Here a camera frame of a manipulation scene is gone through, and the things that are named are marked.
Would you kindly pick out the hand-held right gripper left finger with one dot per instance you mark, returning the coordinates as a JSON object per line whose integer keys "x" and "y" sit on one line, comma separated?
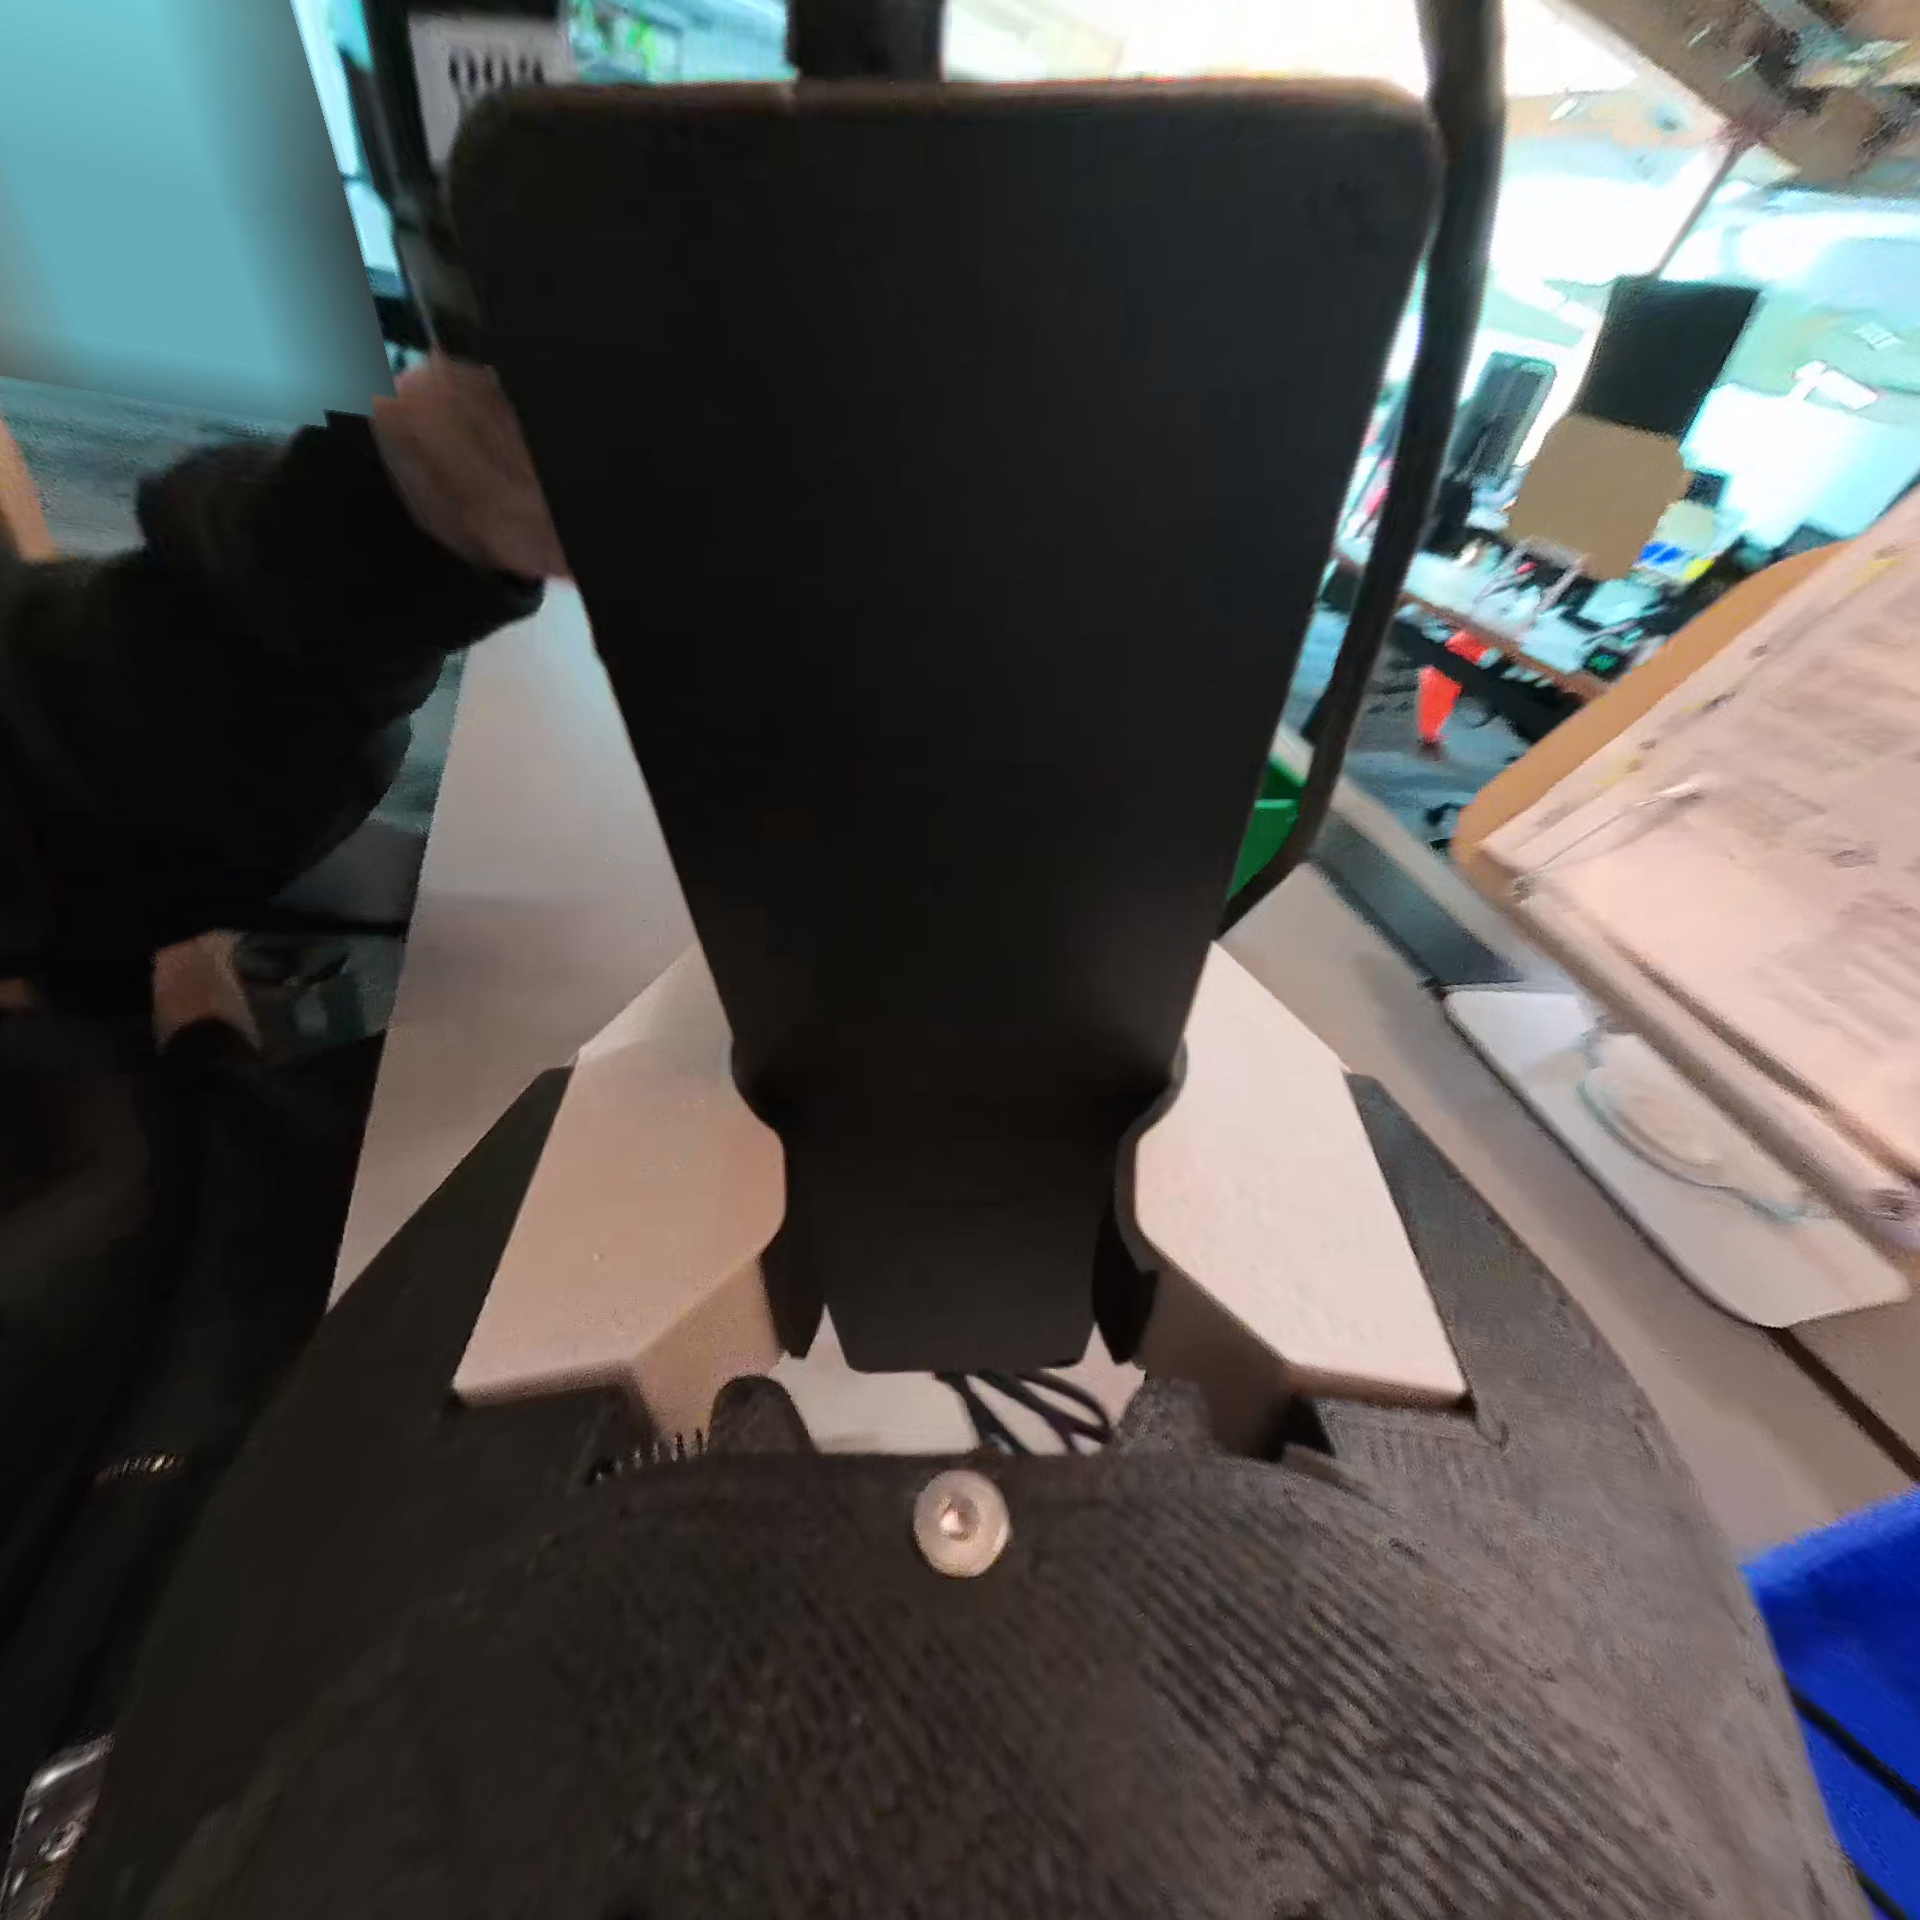
{"x": 629, "y": 1200}

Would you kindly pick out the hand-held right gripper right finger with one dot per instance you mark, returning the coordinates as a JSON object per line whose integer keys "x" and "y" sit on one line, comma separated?
{"x": 1290, "y": 1200}

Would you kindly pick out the black port device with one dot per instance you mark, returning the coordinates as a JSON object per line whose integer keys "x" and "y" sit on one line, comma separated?
{"x": 944, "y": 600}

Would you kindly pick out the person's left forearm black sleeve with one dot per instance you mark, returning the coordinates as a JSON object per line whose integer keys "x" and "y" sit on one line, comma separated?
{"x": 240, "y": 674}

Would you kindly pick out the person's left hand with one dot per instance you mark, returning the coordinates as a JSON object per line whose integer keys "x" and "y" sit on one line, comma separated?
{"x": 457, "y": 464}

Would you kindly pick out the green plastic bin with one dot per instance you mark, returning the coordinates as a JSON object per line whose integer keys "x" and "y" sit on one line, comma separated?
{"x": 1266, "y": 832}

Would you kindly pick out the person's black jacket torso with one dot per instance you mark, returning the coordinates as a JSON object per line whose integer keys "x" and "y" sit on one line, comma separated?
{"x": 136, "y": 1277}

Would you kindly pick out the wooden document stand with papers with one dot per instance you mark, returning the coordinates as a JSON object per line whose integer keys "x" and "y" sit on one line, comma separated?
{"x": 1757, "y": 840}

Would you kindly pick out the blue plastic bin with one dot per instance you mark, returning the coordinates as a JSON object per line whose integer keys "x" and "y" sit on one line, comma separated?
{"x": 1851, "y": 1681}

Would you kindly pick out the beige panel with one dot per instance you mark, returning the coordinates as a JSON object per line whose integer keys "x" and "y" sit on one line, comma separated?
{"x": 1599, "y": 494}

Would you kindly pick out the black standing panel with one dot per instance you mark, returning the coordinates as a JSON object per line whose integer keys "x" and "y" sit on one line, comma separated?
{"x": 1664, "y": 352}

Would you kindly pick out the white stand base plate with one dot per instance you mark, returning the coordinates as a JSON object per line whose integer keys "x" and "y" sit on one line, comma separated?
{"x": 1575, "y": 1080}

